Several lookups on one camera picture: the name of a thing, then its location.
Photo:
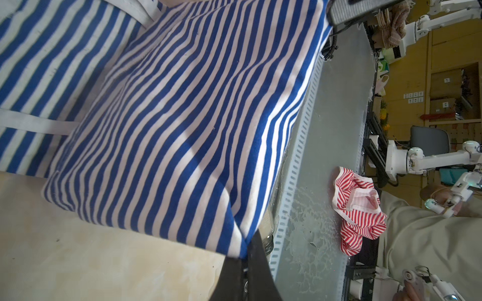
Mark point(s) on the grey office chair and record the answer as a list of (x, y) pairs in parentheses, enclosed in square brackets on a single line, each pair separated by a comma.
[(432, 141)]

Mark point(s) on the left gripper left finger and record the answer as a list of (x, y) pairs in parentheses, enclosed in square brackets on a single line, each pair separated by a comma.
[(230, 285)]

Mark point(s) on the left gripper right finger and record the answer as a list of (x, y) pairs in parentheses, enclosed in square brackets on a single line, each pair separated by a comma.
[(260, 283)]

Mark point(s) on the person in beige clothes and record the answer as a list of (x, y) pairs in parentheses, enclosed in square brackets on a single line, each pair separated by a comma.
[(448, 247)]

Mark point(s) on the red white striped garment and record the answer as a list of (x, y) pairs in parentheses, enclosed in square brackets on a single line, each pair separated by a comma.
[(357, 202)]

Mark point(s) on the white slotted cable duct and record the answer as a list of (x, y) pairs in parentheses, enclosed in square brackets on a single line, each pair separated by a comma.
[(292, 166)]

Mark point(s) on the blue white striped tank top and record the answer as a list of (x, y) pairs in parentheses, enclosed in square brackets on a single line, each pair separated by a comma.
[(170, 122)]

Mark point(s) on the wooden storage shelf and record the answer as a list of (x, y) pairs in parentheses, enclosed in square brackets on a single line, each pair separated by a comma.
[(454, 95)]

